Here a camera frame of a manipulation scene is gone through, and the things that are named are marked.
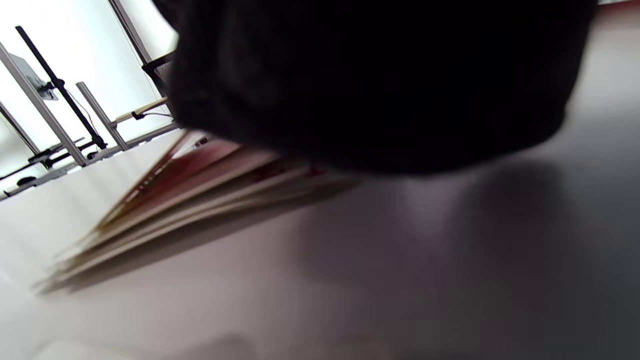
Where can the person's right hand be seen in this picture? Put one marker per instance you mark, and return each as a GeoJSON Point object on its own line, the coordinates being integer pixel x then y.
{"type": "Point", "coordinates": [375, 85]}

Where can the black metal pole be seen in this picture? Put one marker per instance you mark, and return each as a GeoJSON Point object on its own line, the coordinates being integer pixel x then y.
{"type": "Point", "coordinates": [65, 92]}

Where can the black mesh office chair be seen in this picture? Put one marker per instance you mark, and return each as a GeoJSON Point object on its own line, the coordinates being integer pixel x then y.
{"type": "Point", "coordinates": [159, 72]}

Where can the pile of diamonds cards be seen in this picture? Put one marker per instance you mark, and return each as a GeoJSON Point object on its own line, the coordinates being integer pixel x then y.
{"type": "Point", "coordinates": [175, 210]}

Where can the grey aluminium frame post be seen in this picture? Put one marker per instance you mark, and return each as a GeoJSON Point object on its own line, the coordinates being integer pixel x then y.
{"type": "Point", "coordinates": [45, 107]}

